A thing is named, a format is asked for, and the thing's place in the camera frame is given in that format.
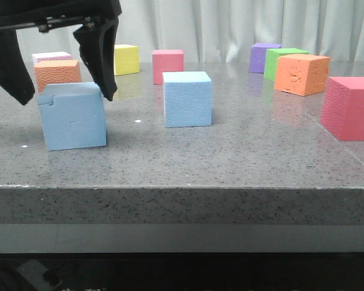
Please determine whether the textured orange foam cube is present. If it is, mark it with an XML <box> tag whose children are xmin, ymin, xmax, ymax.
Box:
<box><xmin>34</xmin><ymin>59</ymin><xmax>82</xmax><ymax>93</ymax></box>

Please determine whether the large red foam cube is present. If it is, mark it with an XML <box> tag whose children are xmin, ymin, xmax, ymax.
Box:
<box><xmin>320</xmin><ymin>76</ymin><xmax>364</xmax><ymax>141</ymax></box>

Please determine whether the notched light blue foam cube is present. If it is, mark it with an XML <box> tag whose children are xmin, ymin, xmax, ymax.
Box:
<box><xmin>37</xmin><ymin>82</ymin><xmax>107</xmax><ymax>151</ymax></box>

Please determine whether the light pink foam cube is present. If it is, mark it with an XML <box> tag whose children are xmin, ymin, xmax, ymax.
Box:
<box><xmin>32</xmin><ymin>52</ymin><xmax>72</xmax><ymax>65</ymax></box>

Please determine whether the small pink-red foam cube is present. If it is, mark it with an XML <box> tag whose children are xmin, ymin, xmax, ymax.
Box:
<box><xmin>152</xmin><ymin>49</ymin><xmax>184</xmax><ymax>85</ymax></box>

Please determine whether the yellow foam cube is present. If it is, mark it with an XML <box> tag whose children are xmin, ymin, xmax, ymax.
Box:
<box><xmin>114</xmin><ymin>44</ymin><xmax>140</xmax><ymax>76</ymax></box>

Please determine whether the smooth light blue foam cube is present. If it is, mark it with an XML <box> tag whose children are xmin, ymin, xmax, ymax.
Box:
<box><xmin>163</xmin><ymin>72</ymin><xmax>213</xmax><ymax>128</ymax></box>

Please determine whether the green foam cube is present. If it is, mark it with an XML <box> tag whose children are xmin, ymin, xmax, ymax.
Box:
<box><xmin>263</xmin><ymin>48</ymin><xmax>309</xmax><ymax>82</ymax></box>

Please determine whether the purple foam cube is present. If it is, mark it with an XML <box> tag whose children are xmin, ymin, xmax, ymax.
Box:
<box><xmin>249</xmin><ymin>43</ymin><xmax>281</xmax><ymax>73</ymax></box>

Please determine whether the grey curtain backdrop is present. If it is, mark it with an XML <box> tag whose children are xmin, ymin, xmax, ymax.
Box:
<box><xmin>16</xmin><ymin>0</ymin><xmax>364</xmax><ymax>64</ymax></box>

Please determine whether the dented orange foam cube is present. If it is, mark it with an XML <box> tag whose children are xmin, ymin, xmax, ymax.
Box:
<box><xmin>274</xmin><ymin>54</ymin><xmax>331</xmax><ymax>96</ymax></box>

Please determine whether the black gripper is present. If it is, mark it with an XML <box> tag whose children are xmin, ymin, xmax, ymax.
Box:
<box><xmin>0</xmin><ymin>1</ymin><xmax>122</xmax><ymax>105</ymax></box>

